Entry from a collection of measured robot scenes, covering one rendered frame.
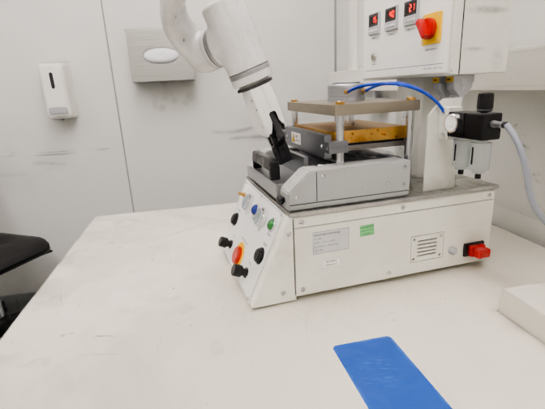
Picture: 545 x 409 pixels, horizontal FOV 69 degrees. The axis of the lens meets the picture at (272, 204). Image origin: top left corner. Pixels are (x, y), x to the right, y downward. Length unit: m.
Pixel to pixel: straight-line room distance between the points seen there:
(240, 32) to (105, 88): 1.56
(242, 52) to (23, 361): 0.64
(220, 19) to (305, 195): 0.35
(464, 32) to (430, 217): 0.35
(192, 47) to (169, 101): 1.42
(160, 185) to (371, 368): 1.85
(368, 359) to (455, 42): 0.57
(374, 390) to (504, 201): 0.79
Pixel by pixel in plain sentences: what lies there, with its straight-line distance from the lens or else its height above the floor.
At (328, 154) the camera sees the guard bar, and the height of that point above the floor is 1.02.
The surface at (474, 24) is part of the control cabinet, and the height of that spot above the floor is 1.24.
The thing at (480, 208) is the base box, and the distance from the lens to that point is 0.93.
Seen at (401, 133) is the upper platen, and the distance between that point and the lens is 0.85.
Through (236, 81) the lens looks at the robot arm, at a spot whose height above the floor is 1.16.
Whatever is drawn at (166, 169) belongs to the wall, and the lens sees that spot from 2.28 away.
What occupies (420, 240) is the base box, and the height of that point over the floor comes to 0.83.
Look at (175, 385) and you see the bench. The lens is 0.63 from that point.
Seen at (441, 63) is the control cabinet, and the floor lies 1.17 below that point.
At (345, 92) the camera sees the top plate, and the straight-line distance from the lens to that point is 0.85.
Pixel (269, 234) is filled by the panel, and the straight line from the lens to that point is 0.75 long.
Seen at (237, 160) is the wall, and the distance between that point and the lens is 2.28.
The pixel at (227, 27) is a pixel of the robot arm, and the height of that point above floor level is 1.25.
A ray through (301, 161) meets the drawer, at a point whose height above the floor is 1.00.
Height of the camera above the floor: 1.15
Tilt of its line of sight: 17 degrees down
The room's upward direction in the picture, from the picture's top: 3 degrees counter-clockwise
